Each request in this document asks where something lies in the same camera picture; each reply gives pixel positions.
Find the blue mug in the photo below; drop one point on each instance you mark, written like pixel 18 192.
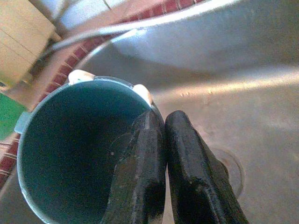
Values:
pixel 70 151

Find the green dish soap bottle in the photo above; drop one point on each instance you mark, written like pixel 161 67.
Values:
pixel 9 114

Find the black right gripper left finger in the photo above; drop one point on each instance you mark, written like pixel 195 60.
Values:
pixel 140 175

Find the steel sink basin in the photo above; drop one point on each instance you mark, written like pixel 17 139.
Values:
pixel 233 116

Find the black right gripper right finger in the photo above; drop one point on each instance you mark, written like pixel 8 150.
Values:
pixel 194 182

